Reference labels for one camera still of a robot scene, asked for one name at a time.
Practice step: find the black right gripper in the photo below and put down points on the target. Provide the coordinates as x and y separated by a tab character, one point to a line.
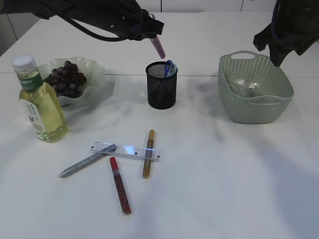
281	47

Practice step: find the green plastic woven basket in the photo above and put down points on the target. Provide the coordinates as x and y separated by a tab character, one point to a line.
268	101

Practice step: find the clear plastic ruler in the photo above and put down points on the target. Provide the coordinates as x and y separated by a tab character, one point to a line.
127	151

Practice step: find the dark purple grape bunch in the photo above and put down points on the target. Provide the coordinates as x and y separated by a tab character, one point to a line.
67	81

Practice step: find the green wavy glass plate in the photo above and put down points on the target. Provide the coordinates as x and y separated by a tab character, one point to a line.
91	69

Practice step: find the blue capped scissors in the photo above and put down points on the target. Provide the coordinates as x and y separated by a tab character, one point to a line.
169	69

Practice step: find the clear plastic sheet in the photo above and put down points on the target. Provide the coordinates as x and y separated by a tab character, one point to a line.
243	87

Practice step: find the yellow tea plastic bottle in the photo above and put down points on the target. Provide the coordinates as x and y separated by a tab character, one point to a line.
39	101

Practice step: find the pink purple capped scissors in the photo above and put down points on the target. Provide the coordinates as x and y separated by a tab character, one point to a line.
158	46

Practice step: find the red glitter pen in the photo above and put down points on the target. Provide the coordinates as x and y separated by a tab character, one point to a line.
124	202

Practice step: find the silver glitter pen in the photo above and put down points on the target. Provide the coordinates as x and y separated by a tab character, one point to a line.
86	162

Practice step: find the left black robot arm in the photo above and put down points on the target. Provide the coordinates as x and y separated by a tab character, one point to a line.
106	20

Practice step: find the gold glitter pen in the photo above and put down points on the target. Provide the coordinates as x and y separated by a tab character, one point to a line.
148	161

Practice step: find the right black blue robot arm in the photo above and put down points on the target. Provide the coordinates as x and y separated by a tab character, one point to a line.
294	27

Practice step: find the black mesh pen holder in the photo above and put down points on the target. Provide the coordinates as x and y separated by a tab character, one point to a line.
155	75

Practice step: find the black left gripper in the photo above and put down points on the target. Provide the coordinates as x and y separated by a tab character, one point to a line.
144	26

